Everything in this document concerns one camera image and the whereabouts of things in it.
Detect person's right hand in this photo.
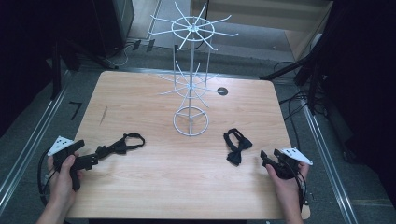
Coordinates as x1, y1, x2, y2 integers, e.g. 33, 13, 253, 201
265, 162, 310, 200

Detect person's left hand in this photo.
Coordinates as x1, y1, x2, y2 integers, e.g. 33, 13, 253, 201
46, 154, 83, 203

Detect metal floor rail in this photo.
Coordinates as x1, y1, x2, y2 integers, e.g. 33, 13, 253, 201
303, 104, 359, 224
0, 69, 73, 208

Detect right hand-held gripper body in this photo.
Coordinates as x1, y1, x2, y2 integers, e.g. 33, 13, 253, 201
270, 147, 314, 180

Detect white wire display rack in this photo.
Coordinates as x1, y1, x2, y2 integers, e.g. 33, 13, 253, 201
147, 1, 239, 137

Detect beige wooden platform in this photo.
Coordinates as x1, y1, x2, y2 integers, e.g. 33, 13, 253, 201
190, 0, 334, 62

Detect black floor cables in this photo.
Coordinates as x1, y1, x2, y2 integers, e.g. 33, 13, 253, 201
273, 60, 314, 150

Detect white floor cable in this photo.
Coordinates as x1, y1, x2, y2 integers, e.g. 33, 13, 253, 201
115, 42, 138, 68

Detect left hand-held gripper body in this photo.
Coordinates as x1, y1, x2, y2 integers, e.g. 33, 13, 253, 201
47, 135, 82, 192

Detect black bow tie with strap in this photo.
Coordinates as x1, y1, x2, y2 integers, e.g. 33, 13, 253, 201
94, 133, 146, 160
223, 128, 253, 167

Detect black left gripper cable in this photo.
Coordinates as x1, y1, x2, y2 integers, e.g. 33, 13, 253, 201
36, 148, 59, 207

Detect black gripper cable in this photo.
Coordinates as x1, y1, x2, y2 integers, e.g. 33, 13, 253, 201
293, 169, 313, 213
36, 148, 59, 207

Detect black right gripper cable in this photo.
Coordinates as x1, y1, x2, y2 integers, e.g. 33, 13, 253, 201
293, 169, 313, 213

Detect black stand legs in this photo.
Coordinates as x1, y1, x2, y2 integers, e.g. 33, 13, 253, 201
259, 40, 326, 116
49, 31, 120, 101

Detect dark cabinet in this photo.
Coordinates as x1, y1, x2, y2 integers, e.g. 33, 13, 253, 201
92, 0, 135, 58

